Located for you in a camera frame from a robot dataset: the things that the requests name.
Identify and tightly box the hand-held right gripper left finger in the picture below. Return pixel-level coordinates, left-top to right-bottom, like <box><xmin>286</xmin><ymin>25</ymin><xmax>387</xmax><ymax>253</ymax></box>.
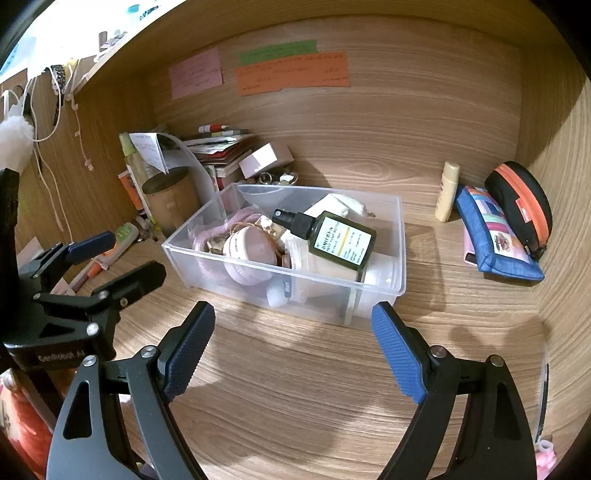
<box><xmin>45</xmin><ymin>301</ymin><xmax>217</xmax><ymax>480</ymax></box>

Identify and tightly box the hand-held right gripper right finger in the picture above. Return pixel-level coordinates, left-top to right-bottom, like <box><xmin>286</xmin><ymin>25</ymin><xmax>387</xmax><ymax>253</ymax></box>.
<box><xmin>370</xmin><ymin>301</ymin><xmax>546</xmax><ymax>480</ymax></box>

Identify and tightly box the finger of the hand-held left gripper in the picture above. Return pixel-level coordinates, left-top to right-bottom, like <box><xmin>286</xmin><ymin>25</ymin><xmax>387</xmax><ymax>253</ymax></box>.
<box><xmin>17</xmin><ymin>232</ymin><xmax>117</xmax><ymax>302</ymax></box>
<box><xmin>91</xmin><ymin>261</ymin><xmax>168</xmax><ymax>310</ymax></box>

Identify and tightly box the clear plastic container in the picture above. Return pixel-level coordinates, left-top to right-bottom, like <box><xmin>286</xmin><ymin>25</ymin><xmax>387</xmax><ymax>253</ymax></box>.
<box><xmin>161</xmin><ymin>181</ymin><xmax>407</xmax><ymax>326</ymax></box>

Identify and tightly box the white small bottle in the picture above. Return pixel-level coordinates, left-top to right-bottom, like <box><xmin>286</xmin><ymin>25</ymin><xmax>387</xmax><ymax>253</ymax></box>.
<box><xmin>265</xmin><ymin>277</ymin><xmax>308</xmax><ymax>309</ymax></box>

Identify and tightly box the brown twine bundle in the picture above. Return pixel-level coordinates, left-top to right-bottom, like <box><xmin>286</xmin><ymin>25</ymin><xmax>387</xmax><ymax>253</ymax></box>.
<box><xmin>205</xmin><ymin>220</ymin><xmax>259</xmax><ymax>252</ymax></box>

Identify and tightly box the pink round device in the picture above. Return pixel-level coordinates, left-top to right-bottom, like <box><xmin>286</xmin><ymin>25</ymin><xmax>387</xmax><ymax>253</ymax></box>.
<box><xmin>222</xmin><ymin>230</ymin><xmax>280</xmax><ymax>283</ymax></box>

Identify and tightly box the dark green spray bottle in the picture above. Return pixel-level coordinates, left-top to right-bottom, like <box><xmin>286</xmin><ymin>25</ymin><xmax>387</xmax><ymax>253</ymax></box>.
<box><xmin>272</xmin><ymin>208</ymin><xmax>377</xmax><ymax>271</ymax></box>

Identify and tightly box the white cloth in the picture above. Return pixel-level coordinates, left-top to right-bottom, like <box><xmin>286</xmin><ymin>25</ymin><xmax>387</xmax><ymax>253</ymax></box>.
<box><xmin>302</xmin><ymin>193</ymin><xmax>375</xmax><ymax>220</ymax></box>

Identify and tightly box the orange white marker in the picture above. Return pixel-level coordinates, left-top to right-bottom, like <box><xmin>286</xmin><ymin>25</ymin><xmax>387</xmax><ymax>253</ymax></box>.
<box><xmin>69</xmin><ymin>251</ymin><xmax>121</xmax><ymax>291</ymax></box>

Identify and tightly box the green orange tube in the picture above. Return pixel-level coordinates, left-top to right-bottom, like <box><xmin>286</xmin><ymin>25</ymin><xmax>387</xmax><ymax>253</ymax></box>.
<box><xmin>104</xmin><ymin>222</ymin><xmax>139</xmax><ymax>264</ymax></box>

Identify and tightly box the orange box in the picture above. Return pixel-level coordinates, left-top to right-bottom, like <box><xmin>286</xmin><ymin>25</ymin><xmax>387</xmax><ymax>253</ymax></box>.
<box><xmin>117</xmin><ymin>170</ymin><xmax>144</xmax><ymax>213</ymax></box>

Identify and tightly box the brown cylindrical canister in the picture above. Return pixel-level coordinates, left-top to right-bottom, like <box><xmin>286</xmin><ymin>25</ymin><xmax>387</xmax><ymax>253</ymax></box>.
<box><xmin>141</xmin><ymin>166</ymin><xmax>200</xmax><ymax>238</ymax></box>

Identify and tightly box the red cloth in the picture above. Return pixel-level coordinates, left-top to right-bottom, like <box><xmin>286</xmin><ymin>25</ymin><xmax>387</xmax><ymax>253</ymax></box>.
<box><xmin>0</xmin><ymin>369</ymin><xmax>54</xmax><ymax>467</ymax></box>

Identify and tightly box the pale green bottle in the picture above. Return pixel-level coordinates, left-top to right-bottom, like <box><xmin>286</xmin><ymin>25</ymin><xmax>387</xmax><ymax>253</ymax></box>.
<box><xmin>119</xmin><ymin>132</ymin><xmax>148</xmax><ymax>185</ymax></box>

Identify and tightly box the white printed paper sheet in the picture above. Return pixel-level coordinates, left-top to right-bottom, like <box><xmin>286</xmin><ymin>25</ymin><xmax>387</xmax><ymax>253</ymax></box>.
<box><xmin>129</xmin><ymin>132</ymin><xmax>169</xmax><ymax>175</ymax></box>

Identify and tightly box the clear file holder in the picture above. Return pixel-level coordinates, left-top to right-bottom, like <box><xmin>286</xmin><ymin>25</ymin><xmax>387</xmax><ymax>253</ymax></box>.
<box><xmin>157</xmin><ymin>134</ymin><xmax>222</xmax><ymax>204</ymax></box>

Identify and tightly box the pink flat case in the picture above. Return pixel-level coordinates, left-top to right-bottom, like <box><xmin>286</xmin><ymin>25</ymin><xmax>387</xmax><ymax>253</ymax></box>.
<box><xmin>463</xmin><ymin>226</ymin><xmax>483</xmax><ymax>266</ymax></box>

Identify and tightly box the white fluffy plush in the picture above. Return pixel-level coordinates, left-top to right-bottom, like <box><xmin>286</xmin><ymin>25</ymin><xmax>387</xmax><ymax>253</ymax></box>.
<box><xmin>0</xmin><ymin>115</ymin><xmax>37</xmax><ymax>171</ymax></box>

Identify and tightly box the stack of books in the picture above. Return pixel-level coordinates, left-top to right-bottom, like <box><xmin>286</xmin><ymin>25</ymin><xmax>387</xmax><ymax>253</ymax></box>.
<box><xmin>182</xmin><ymin>124</ymin><xmax>254</xmax><ymax>195</ymax></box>

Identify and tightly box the blue patchwork pouch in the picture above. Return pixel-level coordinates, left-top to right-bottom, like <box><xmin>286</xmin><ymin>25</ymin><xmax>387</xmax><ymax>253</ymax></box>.
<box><xmin>455</xmin><ymin>185</ymin><xmax>546</xmax><ymax>281</ymax></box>

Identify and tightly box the cream lotion tube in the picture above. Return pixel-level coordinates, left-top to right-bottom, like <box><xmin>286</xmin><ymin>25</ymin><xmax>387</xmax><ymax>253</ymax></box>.
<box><xmin>434</xmin><ymin>161</ymin><xmax>461</xmax><ymax>222</ymax></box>

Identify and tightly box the pile of beads and trinkets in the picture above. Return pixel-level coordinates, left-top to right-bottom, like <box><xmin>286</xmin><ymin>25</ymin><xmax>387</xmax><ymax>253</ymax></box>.
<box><xmin>245</xmin><ymin>168</ymin><xmax>301</xmax><ymax>188</ymax></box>

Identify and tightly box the white small box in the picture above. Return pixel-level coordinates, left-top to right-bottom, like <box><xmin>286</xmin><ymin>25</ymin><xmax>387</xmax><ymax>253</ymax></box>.
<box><xmin>239</xmin><ymin>143</ymin><xmax>294</xmax><ymax>178</ymax></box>

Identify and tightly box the pink small item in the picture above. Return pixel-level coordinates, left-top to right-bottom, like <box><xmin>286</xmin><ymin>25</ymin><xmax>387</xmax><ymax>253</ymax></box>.
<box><xmin>536</xmin><ymin>438</ymin><xmax>557</xmax><ymax>472</ymax></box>

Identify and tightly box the black case orange zipper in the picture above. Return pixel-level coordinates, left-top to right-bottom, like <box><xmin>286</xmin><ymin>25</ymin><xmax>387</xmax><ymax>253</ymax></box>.
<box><xmin>485</xmin><ymin>161</ymin><xmax>553</xmax><ymax>263</ymax></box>

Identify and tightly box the pink paper note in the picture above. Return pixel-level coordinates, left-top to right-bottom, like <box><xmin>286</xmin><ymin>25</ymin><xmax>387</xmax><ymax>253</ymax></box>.
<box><xmin>167</xmin><ymin>48</ymin><xmax>225</xmax><ymax>100</ymax></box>

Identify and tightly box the orange paper note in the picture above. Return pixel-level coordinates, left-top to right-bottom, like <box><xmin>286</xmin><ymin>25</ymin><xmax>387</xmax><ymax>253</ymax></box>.
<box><xmin>235</xmin><ymin>51</ymin><xmax>350</xmax><ymax>96</ymax></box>

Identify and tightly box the green paper note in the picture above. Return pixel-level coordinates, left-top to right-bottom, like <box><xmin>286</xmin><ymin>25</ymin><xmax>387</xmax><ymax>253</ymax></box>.
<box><xmin>238</xmin><ymin>40</ymin><xmax>318</xmax><ymax>66</ymax></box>

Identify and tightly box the white hanging cord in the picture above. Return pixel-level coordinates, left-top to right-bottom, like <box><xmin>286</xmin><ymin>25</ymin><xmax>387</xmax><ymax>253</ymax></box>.
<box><xmin>2</xmin><ymin>69</ymin><xmax>70</xmax><ymax>232</ymax></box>

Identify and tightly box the white earphone cable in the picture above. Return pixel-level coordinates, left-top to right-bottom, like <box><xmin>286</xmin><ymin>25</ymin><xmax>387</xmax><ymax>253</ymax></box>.
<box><xmin>65</xmin><ymin>60</ymin><xmax>93</xmax><ymax>171</ymax></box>

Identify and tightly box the pink braided rope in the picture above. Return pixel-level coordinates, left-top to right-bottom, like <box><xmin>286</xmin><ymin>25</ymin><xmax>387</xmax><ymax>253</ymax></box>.
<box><xmin>193</xmin><ymin>208</ymin><xmax>264</xmax><ymax>254</ymax></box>

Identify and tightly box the black patterned strap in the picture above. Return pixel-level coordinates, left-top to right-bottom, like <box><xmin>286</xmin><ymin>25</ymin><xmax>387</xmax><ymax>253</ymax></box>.
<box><xmin>50</xmin><ymin>65</ymin><xmax>65</xmax><ymax>127</ymax></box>

